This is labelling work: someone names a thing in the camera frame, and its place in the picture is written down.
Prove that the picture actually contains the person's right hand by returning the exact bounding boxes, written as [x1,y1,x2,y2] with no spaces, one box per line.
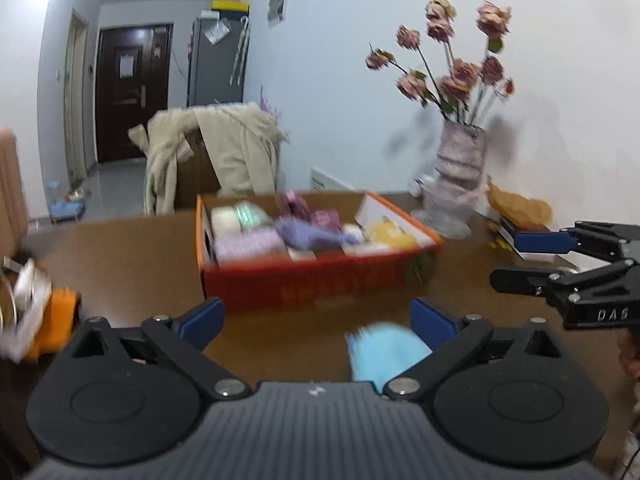
[617,330,640,381]

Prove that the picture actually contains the clear plastic bag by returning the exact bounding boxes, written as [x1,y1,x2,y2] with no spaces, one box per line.
[205,19,232,45]

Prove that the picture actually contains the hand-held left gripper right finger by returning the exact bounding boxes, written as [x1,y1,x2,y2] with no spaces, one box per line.
[382,297,564,402]

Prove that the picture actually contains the dark brown entrance door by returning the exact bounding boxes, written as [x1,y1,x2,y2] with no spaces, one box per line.
[96,23,175,164]

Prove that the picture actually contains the light blue fuzzy cloth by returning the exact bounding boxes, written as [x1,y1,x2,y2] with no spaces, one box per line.
[345,322,433,394]

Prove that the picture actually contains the stack of books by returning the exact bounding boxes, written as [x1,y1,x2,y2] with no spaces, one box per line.
[498,218,571,264]

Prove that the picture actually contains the white soft roll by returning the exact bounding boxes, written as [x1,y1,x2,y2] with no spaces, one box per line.
[211,206,245,235]

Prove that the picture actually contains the pale teal soft roll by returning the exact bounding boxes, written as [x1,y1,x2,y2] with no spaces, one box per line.
[234,202,272,229]

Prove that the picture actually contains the interior door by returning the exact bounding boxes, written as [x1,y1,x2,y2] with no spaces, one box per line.
[64,8,90,186]

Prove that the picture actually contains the pink soft pouch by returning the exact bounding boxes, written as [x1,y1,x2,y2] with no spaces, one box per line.
[312,209,342,232]

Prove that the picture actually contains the pink patterned vase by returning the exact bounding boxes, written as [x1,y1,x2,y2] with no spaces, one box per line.
[430,121,489,226]

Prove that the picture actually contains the purple decorative flowers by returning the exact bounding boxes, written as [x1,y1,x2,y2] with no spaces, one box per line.
[259,84,282,117]

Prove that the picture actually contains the maroon pouch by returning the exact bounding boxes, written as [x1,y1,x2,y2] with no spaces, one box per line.
[279,191,312,220]

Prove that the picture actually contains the yellow plush toy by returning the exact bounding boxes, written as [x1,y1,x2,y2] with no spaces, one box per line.
[369,218,418,250]

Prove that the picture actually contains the orange cardboard box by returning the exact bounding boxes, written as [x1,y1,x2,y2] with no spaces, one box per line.
[195,190,445,313]

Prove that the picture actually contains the grey refrigerator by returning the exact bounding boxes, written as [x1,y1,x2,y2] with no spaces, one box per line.
[187,14,250,108]

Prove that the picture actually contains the pinkish purple fuzzy cloth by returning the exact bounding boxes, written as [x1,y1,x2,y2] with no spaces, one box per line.
[214,228,287,263]

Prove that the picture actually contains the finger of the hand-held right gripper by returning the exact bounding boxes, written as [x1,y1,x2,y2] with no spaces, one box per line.
[490,259,640,311]
[515,220,640,262]

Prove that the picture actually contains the white hanging umbrella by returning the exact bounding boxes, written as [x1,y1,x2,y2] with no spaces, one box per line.
[229,15,250,86]

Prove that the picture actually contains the beige coat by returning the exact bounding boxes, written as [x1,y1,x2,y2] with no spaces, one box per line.
[128,102,291,218]

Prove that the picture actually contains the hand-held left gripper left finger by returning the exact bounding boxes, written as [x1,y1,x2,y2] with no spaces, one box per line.
[72,297,252,402]

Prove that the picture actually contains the clear glass dish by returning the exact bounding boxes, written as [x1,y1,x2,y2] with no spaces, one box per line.
[411,195,473,240]

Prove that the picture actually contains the wall picture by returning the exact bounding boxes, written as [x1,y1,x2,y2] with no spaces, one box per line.
[267,0,291,26]

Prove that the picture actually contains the orange snack packet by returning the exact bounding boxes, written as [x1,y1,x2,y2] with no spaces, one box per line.
[24,287,83,362]

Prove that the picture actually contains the pink artificial flowers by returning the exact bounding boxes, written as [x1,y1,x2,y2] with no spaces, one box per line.
[365,0,516,126]

